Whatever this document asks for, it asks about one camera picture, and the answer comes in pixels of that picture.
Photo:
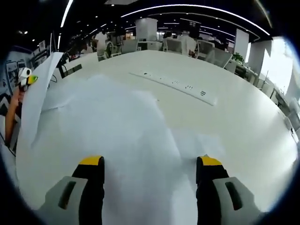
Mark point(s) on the white table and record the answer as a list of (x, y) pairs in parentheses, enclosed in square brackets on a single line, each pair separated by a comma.
[(234, 140)]

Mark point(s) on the white printing papers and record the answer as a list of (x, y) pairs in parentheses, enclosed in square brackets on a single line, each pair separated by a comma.
[(117, 122)]

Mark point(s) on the straight ceiling light strip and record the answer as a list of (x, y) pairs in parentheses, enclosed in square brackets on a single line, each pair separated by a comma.
[(66, 12)]

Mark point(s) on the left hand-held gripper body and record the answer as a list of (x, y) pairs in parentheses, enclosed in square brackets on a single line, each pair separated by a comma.
[(24, 73)]

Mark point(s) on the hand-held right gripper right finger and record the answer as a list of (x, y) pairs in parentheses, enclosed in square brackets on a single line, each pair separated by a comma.
[(211, 194)]

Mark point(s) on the group of white office chairs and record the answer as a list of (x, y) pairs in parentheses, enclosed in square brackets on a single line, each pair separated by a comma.
[(173, 45)]

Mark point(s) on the potted green plant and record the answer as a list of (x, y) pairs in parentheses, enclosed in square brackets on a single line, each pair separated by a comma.
[(238, 57)]

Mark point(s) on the hanging dark display screen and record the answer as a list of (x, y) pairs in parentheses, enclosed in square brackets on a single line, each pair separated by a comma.
[(194, 24)]

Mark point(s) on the blue white wall poster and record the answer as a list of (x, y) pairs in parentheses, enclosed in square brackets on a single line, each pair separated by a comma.
[(11, 70)]

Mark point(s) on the curved ceiling light strip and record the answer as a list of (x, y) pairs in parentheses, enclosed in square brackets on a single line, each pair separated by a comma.
[(199, 5)]

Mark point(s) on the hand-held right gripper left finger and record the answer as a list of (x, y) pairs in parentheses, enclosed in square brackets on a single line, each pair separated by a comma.
[(91, 192)]

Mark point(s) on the white table socket strip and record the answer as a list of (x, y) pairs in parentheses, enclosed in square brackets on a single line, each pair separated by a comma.
[(173, 85)]

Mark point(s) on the white square pillar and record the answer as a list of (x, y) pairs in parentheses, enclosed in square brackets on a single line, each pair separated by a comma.
[(145, 29), (242, 43)]

